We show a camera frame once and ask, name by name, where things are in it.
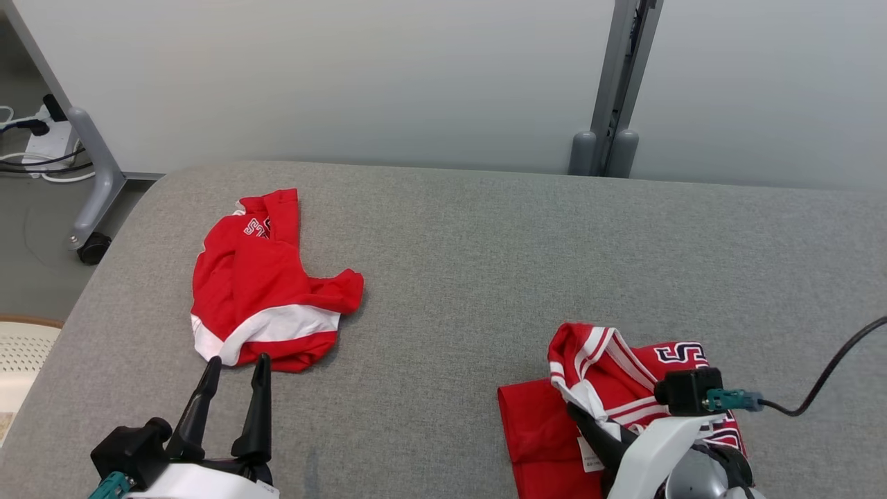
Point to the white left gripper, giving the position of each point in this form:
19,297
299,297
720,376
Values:
201,485

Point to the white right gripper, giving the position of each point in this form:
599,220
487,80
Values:
648,464

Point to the red Bulls basketball jersey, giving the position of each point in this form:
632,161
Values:
540,430

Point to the red shorts with white stripe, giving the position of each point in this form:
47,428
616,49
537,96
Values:
256,277

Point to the white perforated laundry basket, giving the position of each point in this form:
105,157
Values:
21,353

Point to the black castor wheel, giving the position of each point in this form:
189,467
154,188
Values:
93,249

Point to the grey partition leg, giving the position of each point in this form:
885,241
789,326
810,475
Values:
104,180

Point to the white power strip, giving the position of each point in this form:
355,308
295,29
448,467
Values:
52,142

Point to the black plug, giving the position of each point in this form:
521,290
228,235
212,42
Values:
34,127

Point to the black power adapter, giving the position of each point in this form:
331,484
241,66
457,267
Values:
55,109

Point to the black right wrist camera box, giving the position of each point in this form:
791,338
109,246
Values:
686,391

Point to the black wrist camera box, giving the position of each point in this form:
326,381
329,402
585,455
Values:
686,391
128,450

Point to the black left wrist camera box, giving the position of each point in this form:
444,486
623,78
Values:
128,450

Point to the teal right camera connector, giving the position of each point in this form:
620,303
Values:
727,400

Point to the teal camera connector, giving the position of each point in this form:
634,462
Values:
107,487
727,400

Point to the teal left camera connector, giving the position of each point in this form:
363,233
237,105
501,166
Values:
107,487

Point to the grey metal partition post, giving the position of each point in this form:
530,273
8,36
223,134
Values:
613,83

